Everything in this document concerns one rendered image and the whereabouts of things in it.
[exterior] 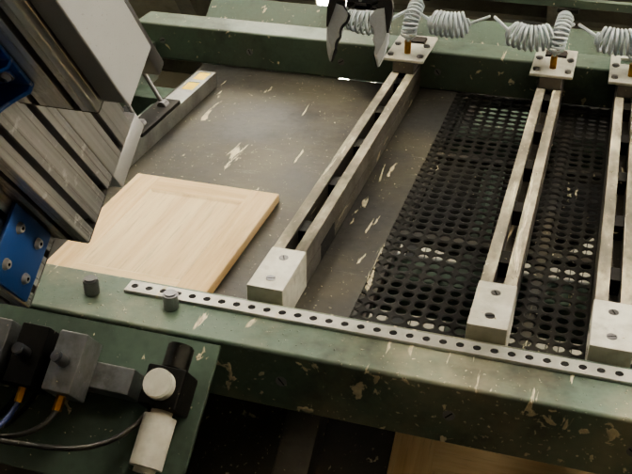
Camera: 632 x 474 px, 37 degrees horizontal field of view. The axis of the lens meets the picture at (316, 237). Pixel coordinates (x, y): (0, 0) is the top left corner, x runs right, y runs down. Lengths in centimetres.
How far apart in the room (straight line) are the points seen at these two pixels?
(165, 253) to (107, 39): 90
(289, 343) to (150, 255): 40
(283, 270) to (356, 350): 22
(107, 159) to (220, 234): 64
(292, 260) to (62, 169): 61
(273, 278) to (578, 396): 51
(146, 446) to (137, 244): 51
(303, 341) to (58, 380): 36
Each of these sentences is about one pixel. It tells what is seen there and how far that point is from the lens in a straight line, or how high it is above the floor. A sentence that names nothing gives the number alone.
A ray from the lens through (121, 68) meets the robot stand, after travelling 90.
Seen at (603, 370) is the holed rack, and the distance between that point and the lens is 143.
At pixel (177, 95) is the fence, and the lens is 234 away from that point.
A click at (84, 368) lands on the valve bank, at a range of 141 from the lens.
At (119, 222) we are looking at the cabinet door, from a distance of 184.
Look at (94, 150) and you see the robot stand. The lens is 112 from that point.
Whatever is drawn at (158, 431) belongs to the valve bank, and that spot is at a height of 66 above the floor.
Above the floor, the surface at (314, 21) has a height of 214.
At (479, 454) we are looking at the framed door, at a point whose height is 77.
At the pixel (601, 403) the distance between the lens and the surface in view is 138.
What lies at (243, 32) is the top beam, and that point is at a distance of 258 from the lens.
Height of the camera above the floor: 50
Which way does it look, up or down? 20 degrees up
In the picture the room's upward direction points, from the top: 15 degrees clockwise
